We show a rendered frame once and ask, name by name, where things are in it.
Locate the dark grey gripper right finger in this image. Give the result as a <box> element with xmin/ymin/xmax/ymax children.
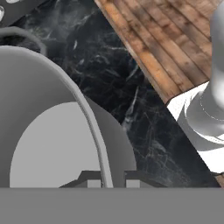
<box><xmin>123</xmin><ymin>170</ymin><xmax>166</xmax><ymax>189</ymax></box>

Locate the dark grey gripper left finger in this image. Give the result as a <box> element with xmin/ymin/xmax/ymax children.
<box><xmin>59</xmin><ymin>170</ymin><xmax>103</xmax><ymax>189</ymax></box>

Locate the grey metal pot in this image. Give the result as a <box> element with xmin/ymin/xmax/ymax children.
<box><xmin>0</xmin><ymin>25</ymin><xmax>138</xmax><ymax>189</ymax></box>

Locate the black stove hob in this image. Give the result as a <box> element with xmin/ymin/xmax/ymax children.
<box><xmin>0</xmin><ymin>0</ymin><xmax>49</xmax><ymax>28</ymax></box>

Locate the silver post on white base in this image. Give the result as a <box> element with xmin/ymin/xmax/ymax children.
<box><xmin>166</xmin><ymin>5</ymin><xmax>224</xmax><ymax>175</ymax></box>

